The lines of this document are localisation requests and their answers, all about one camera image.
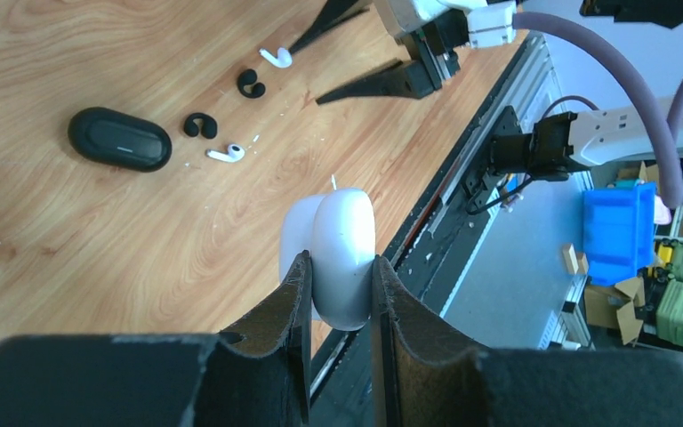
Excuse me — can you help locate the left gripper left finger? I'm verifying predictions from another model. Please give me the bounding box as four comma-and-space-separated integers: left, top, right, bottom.
194, 251, 312, 426

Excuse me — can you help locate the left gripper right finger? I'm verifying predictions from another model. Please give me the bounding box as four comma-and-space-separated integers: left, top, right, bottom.
371, 255, 489, 426

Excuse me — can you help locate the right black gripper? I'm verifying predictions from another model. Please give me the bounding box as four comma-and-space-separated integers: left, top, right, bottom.
288, 0, 469, 105

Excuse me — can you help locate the white earbud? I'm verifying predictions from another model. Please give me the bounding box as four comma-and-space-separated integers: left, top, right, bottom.
205, 144, 245, 163
259, 47, 293, 68

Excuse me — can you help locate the white earbud charging case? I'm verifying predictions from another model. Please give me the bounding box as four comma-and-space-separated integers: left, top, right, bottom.
278, 188, 376, 331

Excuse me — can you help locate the black earbud charging case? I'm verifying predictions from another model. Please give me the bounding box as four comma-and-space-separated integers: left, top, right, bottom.
68, 107, 173, 173

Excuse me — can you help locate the black earbud right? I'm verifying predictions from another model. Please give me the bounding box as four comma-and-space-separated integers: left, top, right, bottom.
237, 68, 266, 99

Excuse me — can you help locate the black earbud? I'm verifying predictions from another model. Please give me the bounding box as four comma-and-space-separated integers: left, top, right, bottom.
237, 68, 266, 99
182, 112, 218, 140

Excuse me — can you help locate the black earbud left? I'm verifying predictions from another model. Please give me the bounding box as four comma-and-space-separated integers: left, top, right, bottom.
182, 112, 218, 140

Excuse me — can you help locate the blue plastic bin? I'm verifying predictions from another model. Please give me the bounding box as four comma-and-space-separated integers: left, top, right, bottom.
583, 182, 656, 286

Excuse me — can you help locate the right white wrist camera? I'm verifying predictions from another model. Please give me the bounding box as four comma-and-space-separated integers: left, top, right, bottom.
413, 1, 518, 53

